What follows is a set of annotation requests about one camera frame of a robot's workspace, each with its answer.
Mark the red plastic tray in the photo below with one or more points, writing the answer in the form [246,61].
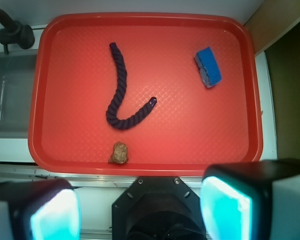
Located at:
[103,78]

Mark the grey metal sink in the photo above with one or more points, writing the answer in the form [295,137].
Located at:
[17,72]

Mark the black faucet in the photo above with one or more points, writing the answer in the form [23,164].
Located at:
[14,32]

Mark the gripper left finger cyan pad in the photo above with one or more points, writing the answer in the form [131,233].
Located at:
[39,210]

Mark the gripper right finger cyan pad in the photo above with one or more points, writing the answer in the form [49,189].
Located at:
[252,200]

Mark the brown crumpled lump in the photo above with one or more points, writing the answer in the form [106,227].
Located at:
[120,154]

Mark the blue sponge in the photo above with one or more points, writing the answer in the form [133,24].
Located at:
[208,67]

